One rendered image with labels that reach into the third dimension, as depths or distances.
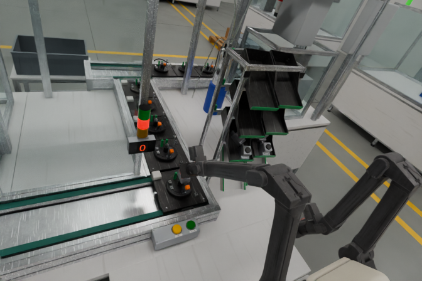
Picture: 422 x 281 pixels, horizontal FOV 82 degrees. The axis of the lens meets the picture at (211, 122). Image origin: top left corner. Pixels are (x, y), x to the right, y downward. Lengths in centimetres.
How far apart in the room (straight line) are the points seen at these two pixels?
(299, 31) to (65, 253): 191
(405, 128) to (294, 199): 412
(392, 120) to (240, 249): 378
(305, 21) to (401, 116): 299
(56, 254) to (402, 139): 447
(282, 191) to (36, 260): 93
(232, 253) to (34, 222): 89
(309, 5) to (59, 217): 195
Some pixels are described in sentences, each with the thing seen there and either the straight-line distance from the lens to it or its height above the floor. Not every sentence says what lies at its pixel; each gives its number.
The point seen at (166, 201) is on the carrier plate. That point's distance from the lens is 129.
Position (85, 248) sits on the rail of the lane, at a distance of 119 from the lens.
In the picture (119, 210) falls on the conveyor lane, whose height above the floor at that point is 92.
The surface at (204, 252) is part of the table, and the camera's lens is 132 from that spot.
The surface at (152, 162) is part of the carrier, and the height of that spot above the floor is 97.
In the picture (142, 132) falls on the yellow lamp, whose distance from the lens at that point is 112.
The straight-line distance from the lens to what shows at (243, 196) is 157.
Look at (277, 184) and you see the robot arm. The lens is 64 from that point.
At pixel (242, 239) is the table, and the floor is 86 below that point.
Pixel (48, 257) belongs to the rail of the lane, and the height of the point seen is 96.
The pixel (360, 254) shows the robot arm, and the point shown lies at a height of 127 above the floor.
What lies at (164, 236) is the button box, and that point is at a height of 96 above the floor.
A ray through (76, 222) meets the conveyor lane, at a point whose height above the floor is 92.
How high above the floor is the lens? 202
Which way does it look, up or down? 35 degrees down
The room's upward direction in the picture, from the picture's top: 17 degrees clockwise
